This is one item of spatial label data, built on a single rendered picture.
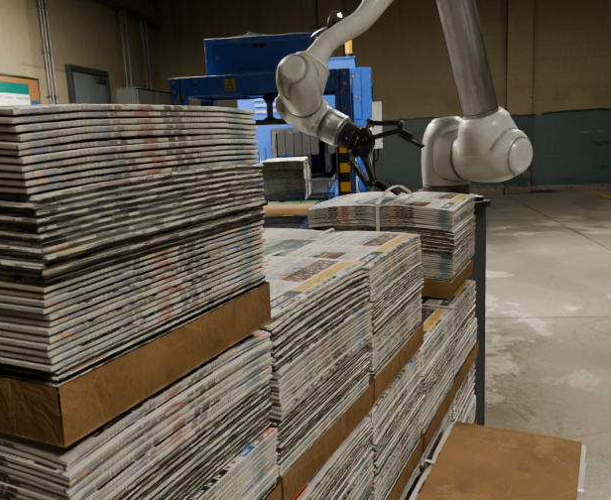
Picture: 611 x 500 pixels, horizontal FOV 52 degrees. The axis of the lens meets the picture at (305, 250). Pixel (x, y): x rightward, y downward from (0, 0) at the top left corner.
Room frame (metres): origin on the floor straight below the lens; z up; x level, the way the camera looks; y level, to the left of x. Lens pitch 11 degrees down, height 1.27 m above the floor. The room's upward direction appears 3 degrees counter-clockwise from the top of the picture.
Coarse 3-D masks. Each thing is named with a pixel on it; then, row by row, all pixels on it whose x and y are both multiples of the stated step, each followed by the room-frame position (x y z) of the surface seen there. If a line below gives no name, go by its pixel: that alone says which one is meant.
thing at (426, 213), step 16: (432, 192) 1.76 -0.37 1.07; (448, 192) 1.75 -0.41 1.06; (400, 208) 1.53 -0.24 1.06; (416, 208) 1.51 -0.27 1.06; (432, 208) 1.49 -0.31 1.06; (448, 208) 1.49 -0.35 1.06; (464, 208) 1.60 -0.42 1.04; (400, 224) 1.54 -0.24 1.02; (416, 224) 1.51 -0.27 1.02; (432, 224) 1.50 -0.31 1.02; (448, 224) 1.48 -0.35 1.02; (464, 224) 1.58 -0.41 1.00; (432, 240) 1.50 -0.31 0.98; (448, 240) 1.48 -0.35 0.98; (464, 240) 1.60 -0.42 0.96; (432, 256) 1.51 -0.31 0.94; (448, 256) 1.49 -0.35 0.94; (464, 256) 1.61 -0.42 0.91; (432, 272) 1.50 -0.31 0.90; (448, 272) 1.49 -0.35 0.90
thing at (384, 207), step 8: (416, 192) 1.78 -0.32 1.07; (376, 200) 1.64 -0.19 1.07; (384, 200) 1.63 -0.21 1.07; (392, 200) 1.62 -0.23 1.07; (368, 208) 1.57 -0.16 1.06; (384, 208) 1.55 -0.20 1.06; (368, 216) 1.57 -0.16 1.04; (384, 216) 1.55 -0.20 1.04; (368, 224) 1.56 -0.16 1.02; (384, 224) 1.55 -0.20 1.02
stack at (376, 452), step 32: (448, 320) 1.38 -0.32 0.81; (416, 352) 1.15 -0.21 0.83; (448, 352) 1.35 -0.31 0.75; (416, 384) 1.12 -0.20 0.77; (448, 384) 1.38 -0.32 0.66; (384, 416) 0.95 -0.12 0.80; (416, 416) 1.13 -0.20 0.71; (448, 416) 1.39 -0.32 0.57; (352, 448) 0.82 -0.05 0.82; (384, 448) 0.94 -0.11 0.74; (320, 480) 0.72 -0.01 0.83; (352, 480) 0.81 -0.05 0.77; (384, 480) 0.95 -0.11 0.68; (416, 480) 1.13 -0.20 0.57
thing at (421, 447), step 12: (468, 360) 1.56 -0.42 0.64; (456, 384) 1.43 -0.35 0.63; (444, 408) 1.32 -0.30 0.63; (432, 420) 1.22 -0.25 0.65; (432, 432) 1.22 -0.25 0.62; (420, 444) 1.14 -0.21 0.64; (420, 456) 1.14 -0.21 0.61; (408, 468) 1.06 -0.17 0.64; (408, 480) 1.06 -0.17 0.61; (396, 492) 0.99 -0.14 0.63
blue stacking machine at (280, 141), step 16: (336, 64) 5.71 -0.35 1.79; (352, 64) 5.70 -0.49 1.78; (368, 80) 5.59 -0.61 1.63; (368, 96) 5.59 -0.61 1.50; (256, 112) 5.69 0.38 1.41; (368, 112) 5.59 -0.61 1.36; (272, 128) 5.68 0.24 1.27; (288, 128) 5.66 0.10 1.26; (256, 144) 5.70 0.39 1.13; (272, 144) 5.68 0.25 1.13; (288, 144) 5.67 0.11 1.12; (304, 144) 5.65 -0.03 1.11; (320, 144) 6.69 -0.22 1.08; (320, 160) 6.69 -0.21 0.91; (336, 160) 5.62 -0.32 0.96; (320, 176) 5.97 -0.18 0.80; (336, 176) 5.86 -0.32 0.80
